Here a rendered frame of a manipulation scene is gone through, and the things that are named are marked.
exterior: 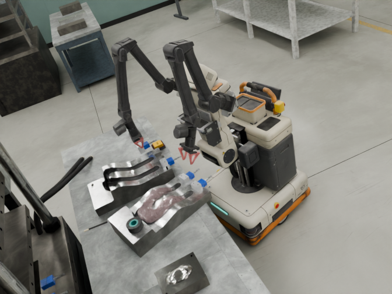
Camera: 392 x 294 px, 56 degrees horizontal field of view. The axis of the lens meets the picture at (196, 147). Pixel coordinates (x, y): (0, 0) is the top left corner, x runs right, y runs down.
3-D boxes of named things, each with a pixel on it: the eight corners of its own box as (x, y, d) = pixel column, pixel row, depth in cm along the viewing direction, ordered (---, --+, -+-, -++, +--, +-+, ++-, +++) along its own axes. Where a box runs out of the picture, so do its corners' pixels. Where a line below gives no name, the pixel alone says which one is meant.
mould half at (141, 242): (183, 179, 222) (178, 165, 216) (212, 198, 204) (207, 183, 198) (115, 232, 201) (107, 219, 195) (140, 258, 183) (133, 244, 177)
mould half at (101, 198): (162, 157, 244) (156, 142, 236) (176, 179, 224) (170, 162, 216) (91, 191, 234) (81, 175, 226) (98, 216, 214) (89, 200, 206)
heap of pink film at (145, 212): (168, 186, 211) (165, 176, 207) (188, 199, 199) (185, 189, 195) (132, 213, 201) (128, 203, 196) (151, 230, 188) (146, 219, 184)
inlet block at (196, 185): (209, 177, 214) (207, 170, 210) (215, 181, 210) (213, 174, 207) (192, 191, 208) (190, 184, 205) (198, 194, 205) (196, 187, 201)
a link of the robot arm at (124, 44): (133, 34, 197) (124, 30, 204) (116, 52, 195) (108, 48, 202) (176, 87, 229) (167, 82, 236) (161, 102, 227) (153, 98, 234)
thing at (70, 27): (102, 42, 720) (83, -5, 666) (120, 77, 569) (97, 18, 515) (68, 55, 710) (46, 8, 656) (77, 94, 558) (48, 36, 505)
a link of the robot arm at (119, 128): (129, 112, 216) (122, 108, 222) (113, 123, 213) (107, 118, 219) (137, 128, 224) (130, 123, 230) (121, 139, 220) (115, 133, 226)
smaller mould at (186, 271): (196, 260, 174) (192, 251, 170) (210, 284, 162) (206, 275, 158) (158, 281, 170) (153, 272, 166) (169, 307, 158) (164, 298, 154)
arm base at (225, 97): (236, 97, 202) (221, 92, 210) (226, 95, 196) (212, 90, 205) (232, 112, 204) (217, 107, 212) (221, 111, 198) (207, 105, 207)
